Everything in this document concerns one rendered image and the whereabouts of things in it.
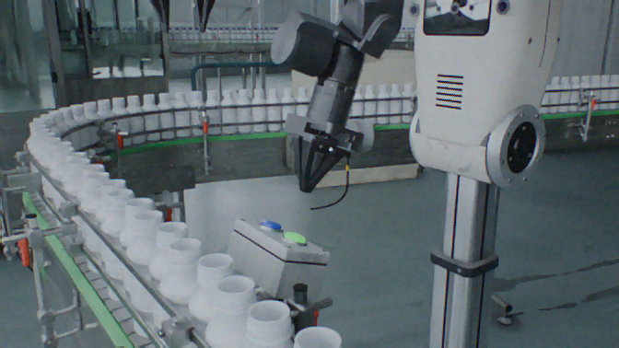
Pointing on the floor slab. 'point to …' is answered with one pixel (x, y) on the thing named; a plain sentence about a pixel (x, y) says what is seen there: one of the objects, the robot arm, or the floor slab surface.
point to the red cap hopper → (235, 24)
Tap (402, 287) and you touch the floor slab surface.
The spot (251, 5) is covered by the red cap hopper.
